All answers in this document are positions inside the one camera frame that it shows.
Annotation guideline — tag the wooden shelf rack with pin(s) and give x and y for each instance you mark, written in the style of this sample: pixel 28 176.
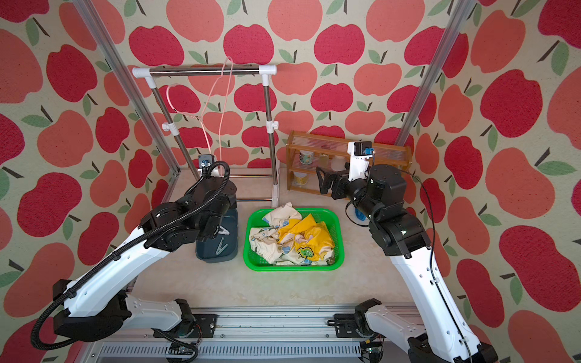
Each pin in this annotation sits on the wooden shelf rack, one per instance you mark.
pixel 338 157

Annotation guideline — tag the blue lidded container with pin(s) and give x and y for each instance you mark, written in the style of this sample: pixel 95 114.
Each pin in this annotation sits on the blue lidded container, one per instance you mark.
pixel 361 216

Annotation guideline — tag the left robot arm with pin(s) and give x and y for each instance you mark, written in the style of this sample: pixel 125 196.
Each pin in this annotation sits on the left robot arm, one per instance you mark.
pixel 97 305

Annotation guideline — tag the white clothespin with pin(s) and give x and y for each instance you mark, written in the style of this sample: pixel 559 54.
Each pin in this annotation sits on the white clothespin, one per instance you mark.
pixel 223 231

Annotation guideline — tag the light blue clothespin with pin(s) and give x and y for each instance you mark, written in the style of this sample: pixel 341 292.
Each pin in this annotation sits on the light blue clothespin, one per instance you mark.
pixel 221 247

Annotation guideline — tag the green plastic basket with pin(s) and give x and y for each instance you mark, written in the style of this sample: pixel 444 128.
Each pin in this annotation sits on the green plastic basket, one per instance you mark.
pixel 258 264

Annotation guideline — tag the white cup with label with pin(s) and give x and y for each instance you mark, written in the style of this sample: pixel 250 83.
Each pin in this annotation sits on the white cup with label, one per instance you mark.
pixel 306 157

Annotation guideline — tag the pink wire hanger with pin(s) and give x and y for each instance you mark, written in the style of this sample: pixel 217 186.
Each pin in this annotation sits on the pink wire hanger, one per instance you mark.
pixel 206 101

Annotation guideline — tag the yellow dinosaur kids jacket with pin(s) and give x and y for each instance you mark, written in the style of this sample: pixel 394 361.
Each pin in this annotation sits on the yellow dinosaur kids jacket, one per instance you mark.
pixel 290 239

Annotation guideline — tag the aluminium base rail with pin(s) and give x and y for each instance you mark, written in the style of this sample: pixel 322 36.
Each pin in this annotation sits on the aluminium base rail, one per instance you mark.
pixel 242 334

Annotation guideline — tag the small glass jar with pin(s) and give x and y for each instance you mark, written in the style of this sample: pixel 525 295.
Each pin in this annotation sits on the small glass jar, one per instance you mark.
pixel 323 161

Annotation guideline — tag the aluminium frame post left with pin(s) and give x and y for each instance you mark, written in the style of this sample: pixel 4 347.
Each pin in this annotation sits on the aluminium frame post left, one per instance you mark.
pixel 97 28

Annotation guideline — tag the white and steel clothes rack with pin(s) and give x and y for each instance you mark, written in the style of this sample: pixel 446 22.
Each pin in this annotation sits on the white and steel clothes rack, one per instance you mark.
pixel 264 71

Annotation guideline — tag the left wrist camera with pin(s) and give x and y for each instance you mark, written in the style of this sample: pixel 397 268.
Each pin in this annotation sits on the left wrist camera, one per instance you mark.
pixel 204 163

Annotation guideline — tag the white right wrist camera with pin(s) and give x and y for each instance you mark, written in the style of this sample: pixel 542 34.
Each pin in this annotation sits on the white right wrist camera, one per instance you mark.
pixel 360 153

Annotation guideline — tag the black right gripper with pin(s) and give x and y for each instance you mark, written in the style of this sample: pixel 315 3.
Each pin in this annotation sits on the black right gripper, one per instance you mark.
pixel 328 184

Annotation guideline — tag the yellow labelled tin can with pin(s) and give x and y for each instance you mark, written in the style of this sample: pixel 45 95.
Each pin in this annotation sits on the yellow labelled tin can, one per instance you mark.
pixel 300 178

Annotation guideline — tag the dark blue plastic tray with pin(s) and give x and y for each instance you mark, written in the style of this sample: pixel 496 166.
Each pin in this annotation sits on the dark blue plastic tray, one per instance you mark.
pixel 205 251

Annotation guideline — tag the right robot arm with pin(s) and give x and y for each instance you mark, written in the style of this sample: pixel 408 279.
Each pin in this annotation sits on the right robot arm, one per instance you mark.
pixel 445 336

